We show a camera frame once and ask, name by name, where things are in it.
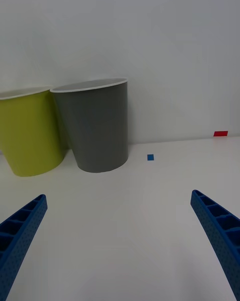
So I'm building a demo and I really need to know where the yellow-green plastic waste bin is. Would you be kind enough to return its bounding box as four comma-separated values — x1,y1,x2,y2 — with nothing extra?
0,85,67,178

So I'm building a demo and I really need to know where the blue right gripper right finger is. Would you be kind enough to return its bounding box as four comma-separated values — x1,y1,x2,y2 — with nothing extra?
190,189,240,301

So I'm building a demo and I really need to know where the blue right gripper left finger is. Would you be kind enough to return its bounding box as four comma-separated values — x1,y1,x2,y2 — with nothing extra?
0,193,49,301

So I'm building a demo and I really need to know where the grey plastic waste bin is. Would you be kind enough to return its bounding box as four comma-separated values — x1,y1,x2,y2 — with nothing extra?
49,77,130,174

